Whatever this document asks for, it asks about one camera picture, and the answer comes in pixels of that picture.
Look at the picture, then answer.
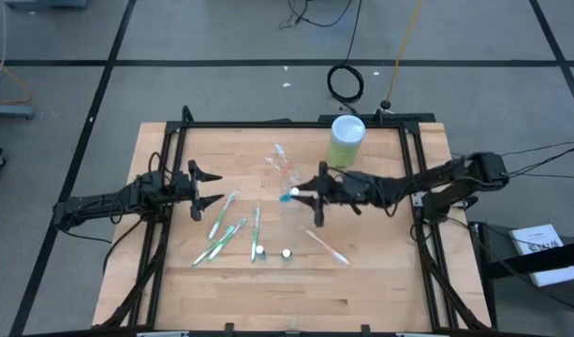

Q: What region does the white booklet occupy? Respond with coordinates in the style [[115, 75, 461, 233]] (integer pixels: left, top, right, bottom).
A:
[[508, 223, 574, 287]]

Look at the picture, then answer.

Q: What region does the black loose cable bundle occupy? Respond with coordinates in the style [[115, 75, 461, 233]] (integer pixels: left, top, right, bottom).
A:
[[279, 0, 354, 29]]

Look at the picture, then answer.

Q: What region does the thin black cable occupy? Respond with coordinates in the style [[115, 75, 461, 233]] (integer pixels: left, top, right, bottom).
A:
[[506, 142, 574, 178], [449, 139, 574, 159]]

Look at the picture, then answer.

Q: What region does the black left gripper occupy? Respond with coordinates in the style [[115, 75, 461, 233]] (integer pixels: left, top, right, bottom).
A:
[[173, 159, 226, 222]]

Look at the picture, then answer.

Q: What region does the yellow hanging cable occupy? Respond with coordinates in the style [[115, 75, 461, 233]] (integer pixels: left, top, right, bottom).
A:
[[379, 0, 424, 110]]

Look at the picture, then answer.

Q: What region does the grey base plate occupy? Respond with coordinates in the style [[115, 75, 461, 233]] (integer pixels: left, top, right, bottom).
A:
[[0, 103, 36, 120]]

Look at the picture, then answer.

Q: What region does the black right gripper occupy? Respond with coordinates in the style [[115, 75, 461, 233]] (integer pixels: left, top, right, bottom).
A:
[[290, 161, 370, 229]]

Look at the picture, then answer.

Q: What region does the green disinfecting wipes canister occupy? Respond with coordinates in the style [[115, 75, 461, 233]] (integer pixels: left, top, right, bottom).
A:
[[326, 114, 367, 169]]

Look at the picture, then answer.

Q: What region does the orange floor cable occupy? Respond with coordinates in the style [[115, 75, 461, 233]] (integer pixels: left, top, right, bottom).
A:
[[0, 50, 34, 105]]

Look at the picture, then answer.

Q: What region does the grey blue floor object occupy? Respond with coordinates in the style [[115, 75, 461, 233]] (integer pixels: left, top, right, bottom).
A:
[[4, 0, 89, 10]]

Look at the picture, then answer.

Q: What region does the black hanging cable with coil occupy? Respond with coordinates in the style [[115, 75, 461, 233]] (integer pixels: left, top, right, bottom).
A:
[[326, 0, 365, 104]]

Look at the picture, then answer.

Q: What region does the black aluminium table frame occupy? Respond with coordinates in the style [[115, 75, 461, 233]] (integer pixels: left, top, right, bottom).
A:
[[92, 105, 492, 337]]

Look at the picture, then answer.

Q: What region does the green toothbrush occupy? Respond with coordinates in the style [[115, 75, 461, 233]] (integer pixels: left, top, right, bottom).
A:
[[206, 216, 248, 262], [249, 206, 262, 263], [191, 223, 236, 268], [208, 189, 242, 241]]

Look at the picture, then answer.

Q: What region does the black side stand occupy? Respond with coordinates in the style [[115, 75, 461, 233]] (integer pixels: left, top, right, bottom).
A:
[[468, 219, 574, 329]]

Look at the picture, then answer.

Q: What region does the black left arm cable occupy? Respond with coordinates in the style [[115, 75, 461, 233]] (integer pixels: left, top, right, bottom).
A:
[[148, 151, 176, 175]]

